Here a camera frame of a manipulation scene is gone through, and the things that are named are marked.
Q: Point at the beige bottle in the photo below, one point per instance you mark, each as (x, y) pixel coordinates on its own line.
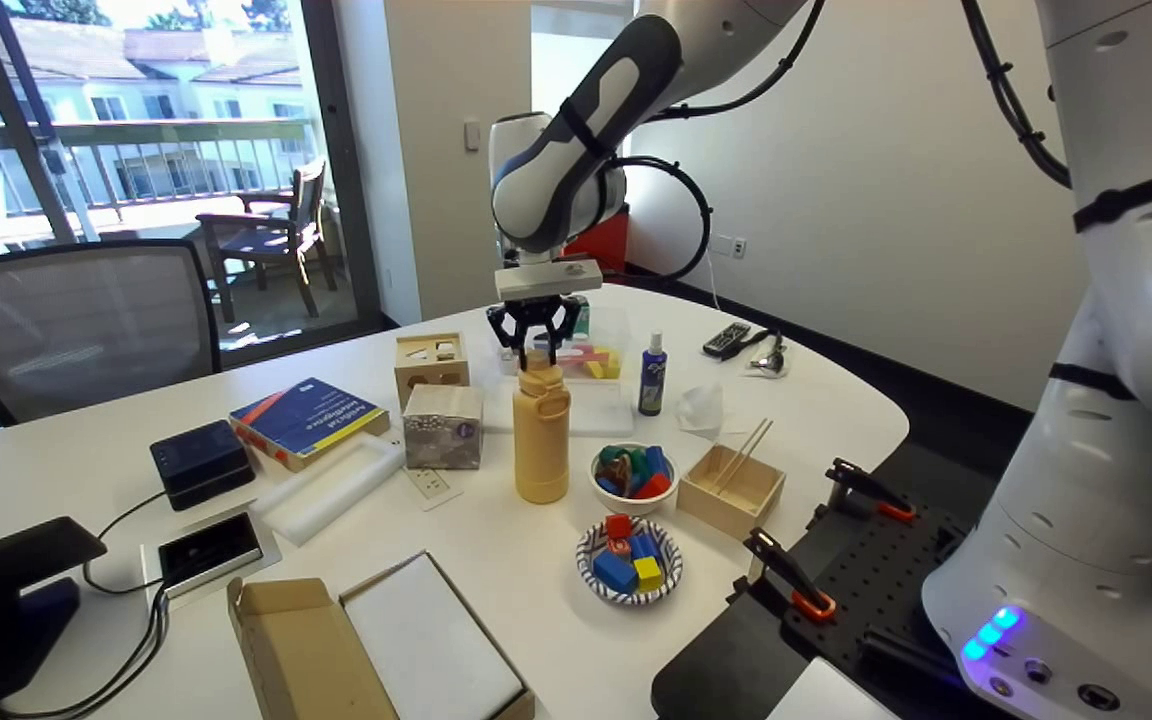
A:
(543, 442)

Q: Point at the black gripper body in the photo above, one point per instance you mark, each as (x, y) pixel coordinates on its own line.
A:
(538, 312)

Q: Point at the brown cardboard box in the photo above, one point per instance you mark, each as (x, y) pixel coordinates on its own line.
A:
(302, 652)

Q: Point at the wooden outdoor chair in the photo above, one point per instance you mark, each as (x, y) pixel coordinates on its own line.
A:
(271, 240)

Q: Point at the open wooden box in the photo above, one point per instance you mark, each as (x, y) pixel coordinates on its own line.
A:
(729, 497)

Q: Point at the white board in brown frame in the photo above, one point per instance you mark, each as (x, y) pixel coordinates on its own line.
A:
(430, 645)

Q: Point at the wooden shape sorter box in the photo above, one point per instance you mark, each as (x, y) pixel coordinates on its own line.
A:
(430, 360)

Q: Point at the black square box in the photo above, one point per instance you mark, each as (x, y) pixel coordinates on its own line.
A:
(201, 463)

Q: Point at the black smartphone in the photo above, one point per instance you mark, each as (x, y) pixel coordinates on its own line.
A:
(209, 551)

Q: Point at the white foam block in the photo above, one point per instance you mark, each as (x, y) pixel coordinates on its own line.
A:
(332, 491)

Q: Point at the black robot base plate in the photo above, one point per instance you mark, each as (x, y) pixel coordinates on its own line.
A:
(761, 652)

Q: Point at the blue block in bowl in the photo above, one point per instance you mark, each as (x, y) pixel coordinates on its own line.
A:
(658, 463)

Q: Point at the white wall socket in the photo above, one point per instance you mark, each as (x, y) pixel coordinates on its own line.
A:
(729, 245)

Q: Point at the black door frame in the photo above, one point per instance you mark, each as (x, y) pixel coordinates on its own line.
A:
(336, 161)

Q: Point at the pink yellow block pack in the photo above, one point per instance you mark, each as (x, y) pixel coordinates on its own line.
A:
(592, 360)

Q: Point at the white light switch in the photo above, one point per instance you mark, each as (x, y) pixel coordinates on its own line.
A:
(471, 132)

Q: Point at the red block in bowl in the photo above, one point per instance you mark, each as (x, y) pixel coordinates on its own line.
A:
(655, 484)

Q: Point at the black orange clamp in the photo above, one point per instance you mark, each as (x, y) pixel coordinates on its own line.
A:
(868, 491)
(791, 576)

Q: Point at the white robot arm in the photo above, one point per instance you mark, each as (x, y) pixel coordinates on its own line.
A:
(1111, 403)

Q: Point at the blue spray bottle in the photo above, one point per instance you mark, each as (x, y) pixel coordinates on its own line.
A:
(655, 383)

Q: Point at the grey mesh office chair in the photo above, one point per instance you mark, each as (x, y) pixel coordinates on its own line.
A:
(79, 324)

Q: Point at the red cabinet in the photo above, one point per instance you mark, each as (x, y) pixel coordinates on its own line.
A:
(606, 250)

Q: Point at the clear plastic cup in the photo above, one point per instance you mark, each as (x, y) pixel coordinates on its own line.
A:
(703, 408)

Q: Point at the thin wooden stick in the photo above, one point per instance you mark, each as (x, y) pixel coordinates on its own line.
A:
(749, 442)
(761, 442)

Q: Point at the blue patterned paper plate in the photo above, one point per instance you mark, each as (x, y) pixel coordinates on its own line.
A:
(624, 594)

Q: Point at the red block in plate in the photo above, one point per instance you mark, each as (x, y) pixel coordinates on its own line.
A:
(619, 525)

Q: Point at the black remote control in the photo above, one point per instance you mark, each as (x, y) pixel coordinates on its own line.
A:
(725, 339)

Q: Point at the white bowl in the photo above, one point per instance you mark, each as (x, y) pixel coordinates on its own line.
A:
(634, 491)

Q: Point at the yellow block in plate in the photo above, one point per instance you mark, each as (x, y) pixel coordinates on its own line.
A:
(650, 572)

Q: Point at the blue book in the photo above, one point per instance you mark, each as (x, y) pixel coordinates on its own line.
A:
(309, 416)

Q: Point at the blue block in plate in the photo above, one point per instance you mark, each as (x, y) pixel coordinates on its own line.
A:
(613, 570)

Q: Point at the teal can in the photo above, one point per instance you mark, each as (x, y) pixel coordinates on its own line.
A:
(580, 321)

